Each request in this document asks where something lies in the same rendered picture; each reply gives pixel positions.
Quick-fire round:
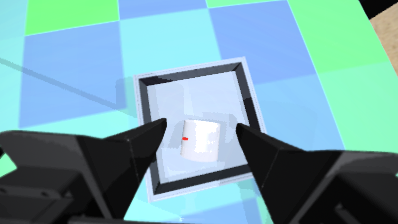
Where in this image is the white cylinder with two slots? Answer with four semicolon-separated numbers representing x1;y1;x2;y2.
180;120;221;162

